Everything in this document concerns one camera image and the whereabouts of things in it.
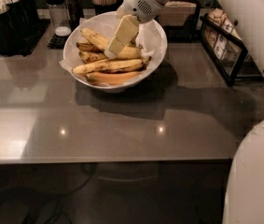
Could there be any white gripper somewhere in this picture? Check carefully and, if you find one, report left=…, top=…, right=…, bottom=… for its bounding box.
left=104, top=0, right=168, bottom=59

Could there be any spotted yellow banana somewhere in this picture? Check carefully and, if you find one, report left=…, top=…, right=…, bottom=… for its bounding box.
left=80, top=28, right=141, bottom=59

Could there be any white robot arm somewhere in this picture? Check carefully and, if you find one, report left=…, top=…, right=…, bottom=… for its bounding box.
left=118, top=0, right=264, bottom=224

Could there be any white bowl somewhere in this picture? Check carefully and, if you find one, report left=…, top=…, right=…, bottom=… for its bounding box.
left=60, top=11, right=167, bottom=92

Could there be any long front banana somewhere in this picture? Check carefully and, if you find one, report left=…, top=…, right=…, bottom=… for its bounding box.
left=72, top=57, right=151, bottom=74

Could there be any back left banana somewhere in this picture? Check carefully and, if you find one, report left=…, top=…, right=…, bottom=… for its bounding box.
left=76, top=41, right=100, bottom=52

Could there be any middle left banana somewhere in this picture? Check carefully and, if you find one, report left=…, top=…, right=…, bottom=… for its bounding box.
left=79, top=51, right=106, bottom=63

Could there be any bottom front banana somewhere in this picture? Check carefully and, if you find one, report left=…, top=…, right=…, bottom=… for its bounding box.
left=86, top=71, right=142, bottom=86

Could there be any black napkin holder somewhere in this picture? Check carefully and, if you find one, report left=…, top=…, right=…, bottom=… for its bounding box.
left=156, top=0, right=200, bottom=42

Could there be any dark pepper shaker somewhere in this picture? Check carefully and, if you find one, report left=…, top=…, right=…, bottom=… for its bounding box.
left=65, top=0, right=84, bottom=29

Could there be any small black shaker mat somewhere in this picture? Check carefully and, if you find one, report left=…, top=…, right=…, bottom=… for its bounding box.
left=48, top=35, right=67, bottom=49

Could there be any salt shaker black lid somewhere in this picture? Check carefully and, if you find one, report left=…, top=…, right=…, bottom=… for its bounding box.
left=46, top=0, right=72, bottom=37

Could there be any black rear cutlery cup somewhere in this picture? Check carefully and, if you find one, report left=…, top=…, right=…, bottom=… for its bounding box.
left=9, top=0, right=39, bottom=35

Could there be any black cup with white cutlery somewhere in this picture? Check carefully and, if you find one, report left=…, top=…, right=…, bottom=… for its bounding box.
left=0, top=0, right=25, bottom=54

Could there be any black rubber mat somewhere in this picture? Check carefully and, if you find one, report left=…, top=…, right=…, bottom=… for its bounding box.
left=0, top=19, right=50, bottom=56

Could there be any black wire condiment rack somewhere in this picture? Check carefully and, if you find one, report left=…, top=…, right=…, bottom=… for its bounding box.
left=200, top=8, right=264, bottom=86

